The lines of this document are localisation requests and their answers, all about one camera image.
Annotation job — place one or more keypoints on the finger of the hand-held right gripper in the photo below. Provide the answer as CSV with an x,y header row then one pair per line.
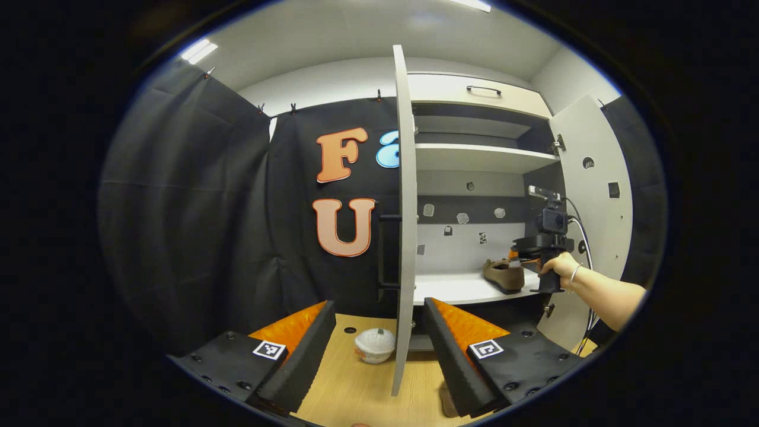
x,y
525,263

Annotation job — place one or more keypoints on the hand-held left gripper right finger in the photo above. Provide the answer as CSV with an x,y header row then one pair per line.
x,y
447,362

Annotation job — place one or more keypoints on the black backdrop cloth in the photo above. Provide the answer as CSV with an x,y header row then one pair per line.
x,y
178,207
646,196

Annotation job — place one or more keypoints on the white cabinet drawer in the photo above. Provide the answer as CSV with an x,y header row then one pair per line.
x,y
445,89

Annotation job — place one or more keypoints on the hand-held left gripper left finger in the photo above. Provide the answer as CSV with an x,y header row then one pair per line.
x,y
308,362

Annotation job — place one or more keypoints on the ceiling light panel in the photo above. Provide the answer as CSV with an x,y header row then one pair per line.
x,y
198,51
474,5

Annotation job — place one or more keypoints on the white lidded bowl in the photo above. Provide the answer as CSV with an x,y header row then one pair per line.
x,y
375,347

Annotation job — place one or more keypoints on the white shoe cabinet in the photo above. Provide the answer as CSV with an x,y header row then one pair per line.
x,y
474,157

